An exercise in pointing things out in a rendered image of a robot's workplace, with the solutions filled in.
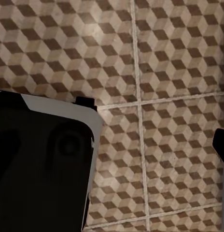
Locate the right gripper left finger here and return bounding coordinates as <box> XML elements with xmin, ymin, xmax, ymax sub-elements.
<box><xmin>0</xmin><ymin>129</ymin><xmax>21</xmax><ymax>181</ymax></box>

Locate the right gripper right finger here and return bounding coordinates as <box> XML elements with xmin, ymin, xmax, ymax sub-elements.
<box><xmin>212</xmin><ymin>128</ymin><xmax>224</xmax><ymax>161</ymax></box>

